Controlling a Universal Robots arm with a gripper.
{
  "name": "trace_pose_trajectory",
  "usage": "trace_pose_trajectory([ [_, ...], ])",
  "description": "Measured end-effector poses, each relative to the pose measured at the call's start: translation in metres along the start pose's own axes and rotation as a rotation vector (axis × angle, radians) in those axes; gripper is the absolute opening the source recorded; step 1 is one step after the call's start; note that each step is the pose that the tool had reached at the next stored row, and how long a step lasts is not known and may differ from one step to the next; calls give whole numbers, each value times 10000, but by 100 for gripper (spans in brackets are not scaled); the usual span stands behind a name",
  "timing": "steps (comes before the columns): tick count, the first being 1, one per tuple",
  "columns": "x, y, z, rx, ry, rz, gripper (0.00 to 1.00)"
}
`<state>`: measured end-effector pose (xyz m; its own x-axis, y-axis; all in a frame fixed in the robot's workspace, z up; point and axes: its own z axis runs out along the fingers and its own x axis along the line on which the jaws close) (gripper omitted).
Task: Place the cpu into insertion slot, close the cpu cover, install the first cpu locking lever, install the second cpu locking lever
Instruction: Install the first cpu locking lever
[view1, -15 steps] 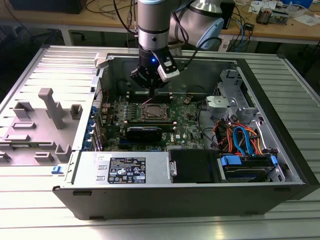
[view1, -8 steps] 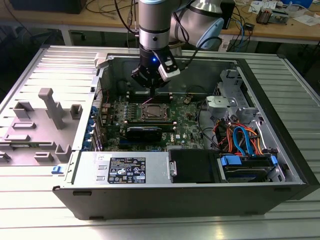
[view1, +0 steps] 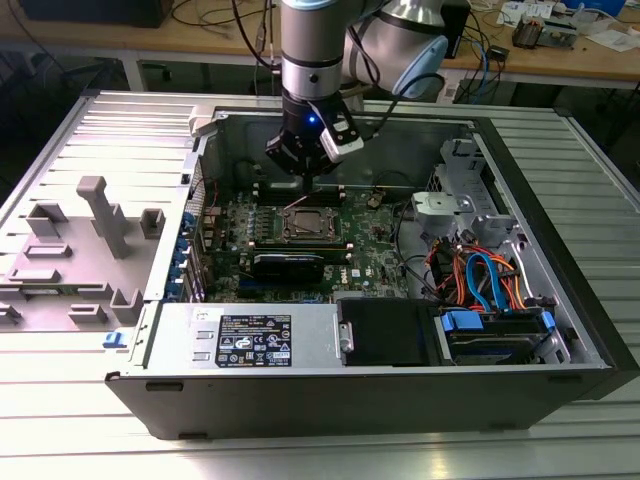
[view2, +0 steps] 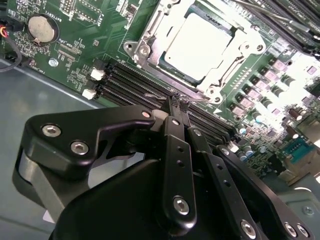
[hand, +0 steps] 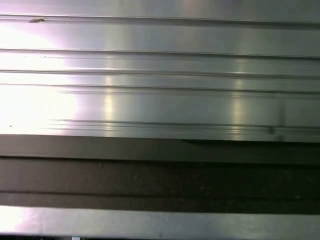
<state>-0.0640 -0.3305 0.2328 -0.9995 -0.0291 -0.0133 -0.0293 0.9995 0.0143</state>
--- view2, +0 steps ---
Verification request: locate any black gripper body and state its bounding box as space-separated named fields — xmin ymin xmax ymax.
xmin=49 ymin=158 xmax=240 ymax=240

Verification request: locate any metal socket cover frame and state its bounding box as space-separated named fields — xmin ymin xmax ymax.
xmin=136 ymin=0 xmax=267 ymax=101

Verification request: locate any metal wire locking lever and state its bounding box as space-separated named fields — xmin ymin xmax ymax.
xmin=144 ymin=91 xmax=216 ymax=103
xmin=233 ymin=0 xmax=311 ymax=32

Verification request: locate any silver-topped CPU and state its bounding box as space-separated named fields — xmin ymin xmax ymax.
xmin=159 ymin=11 xmax=236 ymax=87

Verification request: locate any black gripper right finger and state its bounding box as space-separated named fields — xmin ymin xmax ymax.
xmin=179 ymin=99 xmax=315 ymax=240

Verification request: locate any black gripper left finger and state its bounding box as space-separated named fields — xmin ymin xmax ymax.
xmin=11 ymin=95 xmax=200 ymax=233

